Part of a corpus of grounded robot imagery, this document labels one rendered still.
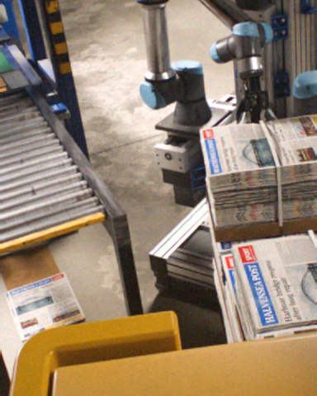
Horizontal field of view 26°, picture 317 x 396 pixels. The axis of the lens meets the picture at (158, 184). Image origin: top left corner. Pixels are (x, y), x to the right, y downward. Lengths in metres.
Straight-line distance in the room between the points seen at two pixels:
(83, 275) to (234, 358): 3.16
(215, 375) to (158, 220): 3.45
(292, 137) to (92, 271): 1.61
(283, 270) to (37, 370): 1.32
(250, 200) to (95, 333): 1.72
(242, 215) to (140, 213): 1.82
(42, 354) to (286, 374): 0.07
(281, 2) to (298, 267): 1.27
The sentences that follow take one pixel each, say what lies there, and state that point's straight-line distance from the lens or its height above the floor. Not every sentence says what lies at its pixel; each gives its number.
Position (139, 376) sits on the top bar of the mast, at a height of 1.85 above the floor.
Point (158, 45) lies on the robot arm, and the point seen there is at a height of 1.18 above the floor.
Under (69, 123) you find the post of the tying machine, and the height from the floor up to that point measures 0.55.
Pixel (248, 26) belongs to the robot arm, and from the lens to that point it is 2.17.
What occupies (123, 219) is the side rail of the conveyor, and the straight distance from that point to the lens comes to 2.25.
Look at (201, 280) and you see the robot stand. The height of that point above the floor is 0.17.
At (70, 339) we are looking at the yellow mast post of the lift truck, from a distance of 0.22.
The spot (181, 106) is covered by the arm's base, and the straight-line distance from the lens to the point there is 2.70.
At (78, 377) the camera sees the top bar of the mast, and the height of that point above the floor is 1.85.
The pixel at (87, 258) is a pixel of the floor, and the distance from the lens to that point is 3.47.
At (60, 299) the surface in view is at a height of 0.01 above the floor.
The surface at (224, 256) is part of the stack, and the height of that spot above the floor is 0.83.
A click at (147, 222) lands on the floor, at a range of 3.65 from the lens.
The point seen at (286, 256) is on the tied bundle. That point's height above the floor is 1.06.
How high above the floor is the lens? 1.99
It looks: 30 degrees down
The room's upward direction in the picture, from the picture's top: 8 degrees counter-clockwise
